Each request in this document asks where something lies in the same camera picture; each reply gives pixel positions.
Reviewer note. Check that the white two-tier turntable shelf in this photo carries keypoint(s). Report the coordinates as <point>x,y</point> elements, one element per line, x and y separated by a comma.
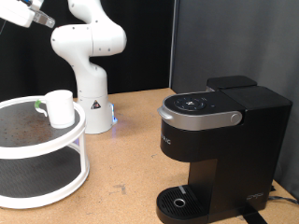
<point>28,133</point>

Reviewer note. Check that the black curtain backdrop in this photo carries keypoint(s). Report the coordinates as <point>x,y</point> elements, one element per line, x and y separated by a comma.
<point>146,46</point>

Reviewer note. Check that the black tape strip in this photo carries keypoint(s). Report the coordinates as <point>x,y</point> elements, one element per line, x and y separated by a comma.
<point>253,217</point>

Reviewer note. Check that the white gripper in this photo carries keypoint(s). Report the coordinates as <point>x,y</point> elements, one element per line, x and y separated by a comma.
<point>15,11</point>

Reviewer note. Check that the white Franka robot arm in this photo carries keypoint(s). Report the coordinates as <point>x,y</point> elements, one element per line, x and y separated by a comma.
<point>90,77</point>

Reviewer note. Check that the black Keurig coffee machine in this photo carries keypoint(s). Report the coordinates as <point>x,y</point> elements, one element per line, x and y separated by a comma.
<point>249,140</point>

